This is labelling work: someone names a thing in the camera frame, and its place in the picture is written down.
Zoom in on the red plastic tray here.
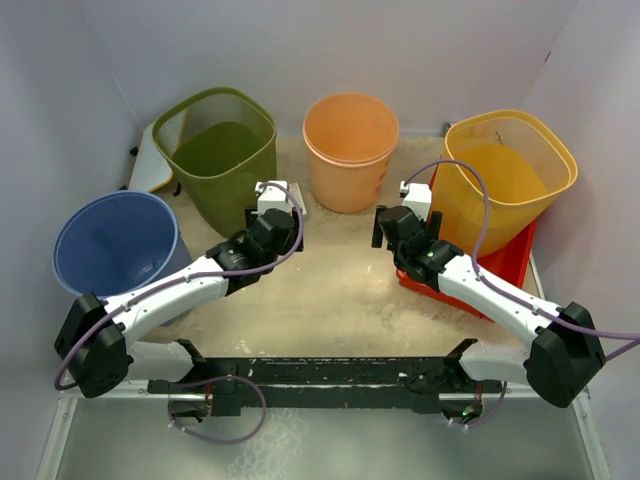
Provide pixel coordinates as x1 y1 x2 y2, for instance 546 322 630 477
396 164 538 322

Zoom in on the orange round plastic bucket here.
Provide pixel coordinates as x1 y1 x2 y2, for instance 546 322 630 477
303 92 399 213

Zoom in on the yellow mesh plastic basket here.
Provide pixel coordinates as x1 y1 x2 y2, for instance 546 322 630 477
432 110 578 257

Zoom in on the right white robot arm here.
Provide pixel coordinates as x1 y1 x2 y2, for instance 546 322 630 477
371 206 606 408

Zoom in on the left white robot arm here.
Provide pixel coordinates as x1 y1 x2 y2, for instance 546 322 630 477
54 208 303 398

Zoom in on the small white box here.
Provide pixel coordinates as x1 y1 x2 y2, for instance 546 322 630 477
288 183 305 213

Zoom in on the green mesh plastic basket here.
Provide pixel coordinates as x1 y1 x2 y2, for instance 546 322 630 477
152 87 278 237

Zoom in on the white yellow-edged board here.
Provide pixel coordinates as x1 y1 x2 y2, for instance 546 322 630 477
128 124 173 192

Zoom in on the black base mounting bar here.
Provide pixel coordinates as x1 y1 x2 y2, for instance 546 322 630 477
148 340 501 417

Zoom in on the blue round plastic bucket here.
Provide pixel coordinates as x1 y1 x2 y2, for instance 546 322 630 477
52 190 192 299

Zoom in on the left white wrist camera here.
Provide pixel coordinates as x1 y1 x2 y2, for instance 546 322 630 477
255 180 293 215

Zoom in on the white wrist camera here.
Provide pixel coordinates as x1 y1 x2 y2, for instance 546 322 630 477
255 180 293 215
399 181 432 222

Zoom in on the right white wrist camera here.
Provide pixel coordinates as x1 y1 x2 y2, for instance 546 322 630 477
399 181 432 222

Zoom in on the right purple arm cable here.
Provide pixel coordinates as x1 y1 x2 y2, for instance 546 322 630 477
402 159 640 363

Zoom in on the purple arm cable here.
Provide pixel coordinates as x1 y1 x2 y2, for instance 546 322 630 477
402 159 640 363
53 181 305 392

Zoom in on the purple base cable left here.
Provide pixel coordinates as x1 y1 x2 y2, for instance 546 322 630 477
167 375 268 445

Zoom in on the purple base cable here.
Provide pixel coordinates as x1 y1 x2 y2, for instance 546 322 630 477
447 387 508 431
167 375 268 445

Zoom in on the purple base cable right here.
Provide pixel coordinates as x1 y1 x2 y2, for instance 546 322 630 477
447 387 508 431

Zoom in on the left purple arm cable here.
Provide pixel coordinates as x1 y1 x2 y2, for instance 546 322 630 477
53 181 305 392

